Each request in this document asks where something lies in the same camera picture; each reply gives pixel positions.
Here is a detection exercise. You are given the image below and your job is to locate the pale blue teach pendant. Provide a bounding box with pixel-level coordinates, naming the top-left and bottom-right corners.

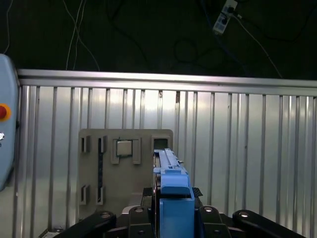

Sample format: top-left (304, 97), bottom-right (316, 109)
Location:
top-left (0, 53), bottom-right (21, 192)

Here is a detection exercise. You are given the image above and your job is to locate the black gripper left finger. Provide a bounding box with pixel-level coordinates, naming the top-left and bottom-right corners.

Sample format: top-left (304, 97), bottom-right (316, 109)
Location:
top-left (64, 187), bottom-right (160, 238)

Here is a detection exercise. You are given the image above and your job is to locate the thin white cable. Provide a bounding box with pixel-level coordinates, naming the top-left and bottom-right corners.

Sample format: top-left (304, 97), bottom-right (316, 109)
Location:
top-left (61, 0), bottom-right (101, 72)
top-left (232, 11), bottom-right (283, 78)
top-left (65, 0), bottom-right (86, 71)

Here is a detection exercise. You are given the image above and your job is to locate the hard disk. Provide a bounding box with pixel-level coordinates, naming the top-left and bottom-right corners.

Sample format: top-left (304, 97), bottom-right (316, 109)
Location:
top-left (152, 148), bottom-right (196, 238)

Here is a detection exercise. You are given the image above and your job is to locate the grey parts rack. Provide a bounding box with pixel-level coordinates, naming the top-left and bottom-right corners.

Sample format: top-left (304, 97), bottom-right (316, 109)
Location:
top-left (78, 128), bottom-right (174, 224)

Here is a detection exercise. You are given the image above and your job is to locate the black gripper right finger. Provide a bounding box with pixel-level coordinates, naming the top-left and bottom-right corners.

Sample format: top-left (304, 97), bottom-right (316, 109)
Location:
top-left (190, 187), bottom-right (308, 238)

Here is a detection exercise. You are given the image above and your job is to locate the white power strip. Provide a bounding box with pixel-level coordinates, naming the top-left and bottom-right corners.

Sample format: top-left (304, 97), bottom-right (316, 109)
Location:
top-left (212, 13), bottom-right (233, 36)
top-left (221, 0), bottom-right (239, 12)

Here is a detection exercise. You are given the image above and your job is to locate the silver CPU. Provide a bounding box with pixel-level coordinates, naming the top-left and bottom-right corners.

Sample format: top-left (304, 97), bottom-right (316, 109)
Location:
top-left (116, 139), bottom-right (134, 156)

